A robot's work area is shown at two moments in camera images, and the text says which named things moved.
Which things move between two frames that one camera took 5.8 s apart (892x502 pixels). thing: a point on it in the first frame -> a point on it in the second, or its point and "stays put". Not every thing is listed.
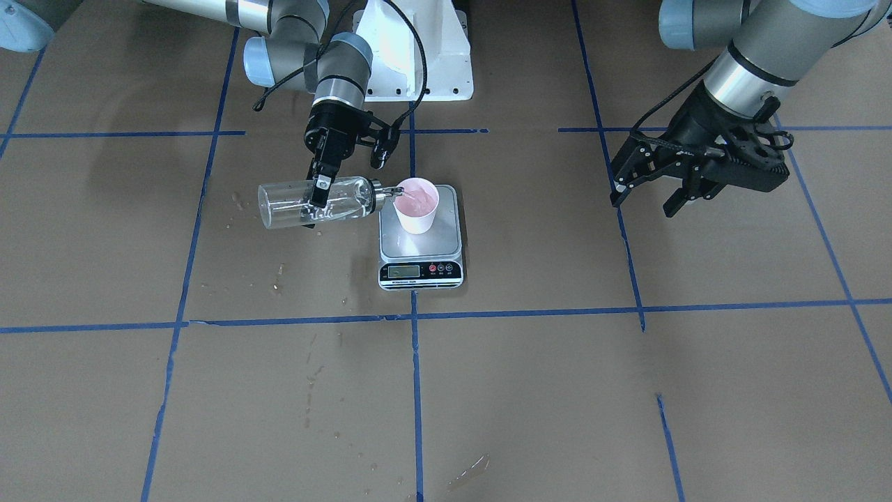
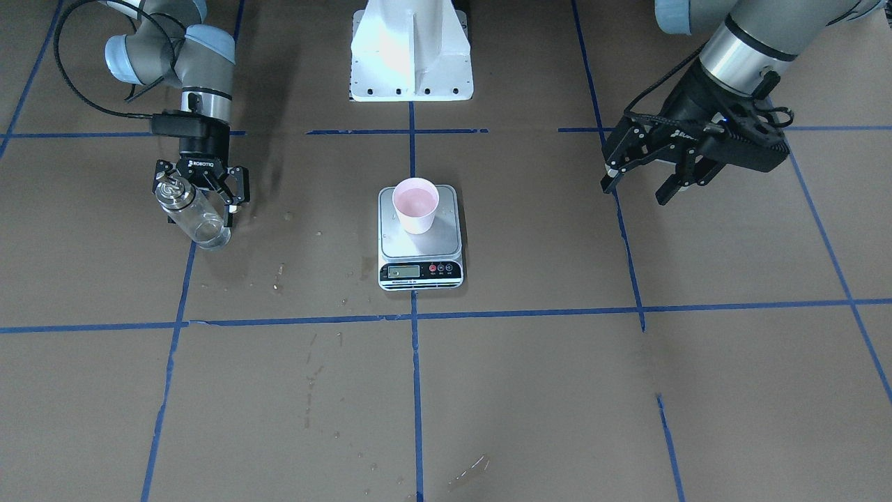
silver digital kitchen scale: x=428 y=261 stays put
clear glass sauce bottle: x=286 y=204 -> x=194 y=211
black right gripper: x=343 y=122 -> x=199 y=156
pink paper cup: x=417 y=206 stays put
